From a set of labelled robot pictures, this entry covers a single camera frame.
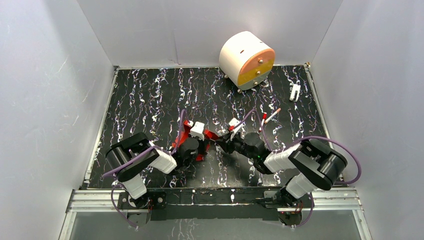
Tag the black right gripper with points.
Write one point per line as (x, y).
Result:
(226, 144)

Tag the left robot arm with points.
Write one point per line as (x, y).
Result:
(129, 157)

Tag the white clip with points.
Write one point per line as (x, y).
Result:
(295, 93)

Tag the aluminium frame rail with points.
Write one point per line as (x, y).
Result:
(99, 201)

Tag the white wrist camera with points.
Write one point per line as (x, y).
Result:
(197, 131)
(234, 126)

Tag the white round drawer cabinet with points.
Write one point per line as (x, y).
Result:
(246, 60)

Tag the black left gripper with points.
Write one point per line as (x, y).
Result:
(202, 144)

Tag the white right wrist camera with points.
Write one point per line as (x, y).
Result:
(234, 126)

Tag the red capped white pen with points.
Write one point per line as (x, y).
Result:
(264, 116)

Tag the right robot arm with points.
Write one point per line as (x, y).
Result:
(318, 164)

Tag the pink capped white pen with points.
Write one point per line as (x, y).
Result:
(272, 115)

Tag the red paper box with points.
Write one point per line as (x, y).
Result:
(210, 136)

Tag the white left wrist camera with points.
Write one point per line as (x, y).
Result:
(197, 131)

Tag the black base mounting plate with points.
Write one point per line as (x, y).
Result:
(266, 203)

